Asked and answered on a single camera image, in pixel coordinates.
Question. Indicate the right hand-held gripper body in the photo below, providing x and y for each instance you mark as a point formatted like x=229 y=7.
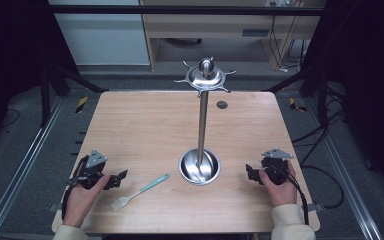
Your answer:
x=275 y=166

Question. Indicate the dark round table grommet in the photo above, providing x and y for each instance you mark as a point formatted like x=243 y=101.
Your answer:
x=222 y=105

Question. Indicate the aluminium floor rail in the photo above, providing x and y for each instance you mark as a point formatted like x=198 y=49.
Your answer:
x=20 y=166
x=346 y=166

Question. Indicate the black horizontal frame bar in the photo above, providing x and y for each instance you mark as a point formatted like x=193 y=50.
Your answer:
x=180 y=10

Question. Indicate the black curtain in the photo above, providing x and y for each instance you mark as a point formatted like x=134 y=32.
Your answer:
x=370 y=66
x=10 y=50

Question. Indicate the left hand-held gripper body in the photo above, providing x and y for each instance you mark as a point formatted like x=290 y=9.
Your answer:
x=95 y=159

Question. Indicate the light wooden desk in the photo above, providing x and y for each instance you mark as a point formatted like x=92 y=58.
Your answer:
x=213 y=30

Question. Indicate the black metal frame stand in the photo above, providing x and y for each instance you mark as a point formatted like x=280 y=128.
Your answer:
x=313 y=83
x=51 y=83

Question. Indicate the person's left hand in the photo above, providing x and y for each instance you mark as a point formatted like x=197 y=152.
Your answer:
x=80 y=203

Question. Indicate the steel utensil hanging rack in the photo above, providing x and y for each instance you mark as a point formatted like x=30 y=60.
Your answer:
x=202 y=126

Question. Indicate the grey table bracket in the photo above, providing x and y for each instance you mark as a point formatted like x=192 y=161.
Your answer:
x=55 y=207
x=316 y=207

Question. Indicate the person's right hand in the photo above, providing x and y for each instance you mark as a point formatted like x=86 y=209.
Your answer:
x=283 y=195

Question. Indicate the white cabinet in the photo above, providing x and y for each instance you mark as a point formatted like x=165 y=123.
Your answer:
x=103 y=40

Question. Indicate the yellow black tape marker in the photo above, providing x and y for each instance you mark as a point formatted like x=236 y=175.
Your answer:
x=295 y=105
x=82 y=104

